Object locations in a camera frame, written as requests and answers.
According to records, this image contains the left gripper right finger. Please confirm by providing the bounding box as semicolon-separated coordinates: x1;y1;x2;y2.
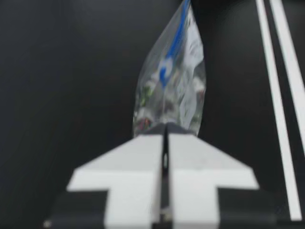
166;122;278;229

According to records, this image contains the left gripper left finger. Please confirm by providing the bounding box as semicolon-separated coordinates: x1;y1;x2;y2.
42;123;167;229

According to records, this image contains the clear zip bag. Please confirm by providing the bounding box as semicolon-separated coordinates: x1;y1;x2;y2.
132;0;207;138

